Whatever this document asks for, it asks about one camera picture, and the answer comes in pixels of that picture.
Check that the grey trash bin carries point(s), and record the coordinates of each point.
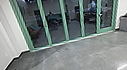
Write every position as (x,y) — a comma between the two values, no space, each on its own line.
(125,23)

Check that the green framed glass door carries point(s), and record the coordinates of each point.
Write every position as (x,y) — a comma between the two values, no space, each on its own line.
(98,11)

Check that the green framed glass wall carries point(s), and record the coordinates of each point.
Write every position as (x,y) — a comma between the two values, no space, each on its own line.
(63,14)

